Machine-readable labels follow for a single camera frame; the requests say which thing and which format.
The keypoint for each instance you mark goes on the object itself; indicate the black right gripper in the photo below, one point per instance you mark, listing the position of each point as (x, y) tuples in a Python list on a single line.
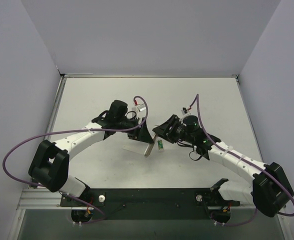
[(170, 128)]

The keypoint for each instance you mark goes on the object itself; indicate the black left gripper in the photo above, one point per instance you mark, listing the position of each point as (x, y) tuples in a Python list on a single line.
[(139, 131)]

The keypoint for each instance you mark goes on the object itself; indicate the white remote control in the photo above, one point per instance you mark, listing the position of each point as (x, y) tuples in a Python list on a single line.
[(160, 145)]

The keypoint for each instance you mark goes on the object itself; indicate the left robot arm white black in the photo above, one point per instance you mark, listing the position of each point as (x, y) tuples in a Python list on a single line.
[(50, 164)]

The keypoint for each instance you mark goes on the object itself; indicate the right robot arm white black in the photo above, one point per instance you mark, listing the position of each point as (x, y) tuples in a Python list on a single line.
[(266, 185)]

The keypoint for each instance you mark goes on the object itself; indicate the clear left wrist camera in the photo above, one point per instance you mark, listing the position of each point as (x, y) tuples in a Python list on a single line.
[(139, 108)]

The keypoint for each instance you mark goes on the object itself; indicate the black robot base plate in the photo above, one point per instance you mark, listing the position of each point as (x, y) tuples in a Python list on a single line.
[(157, 203)]

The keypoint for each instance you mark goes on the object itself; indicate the aluminium table frame rail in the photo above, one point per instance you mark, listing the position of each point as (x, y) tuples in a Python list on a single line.
[(156, 140)]

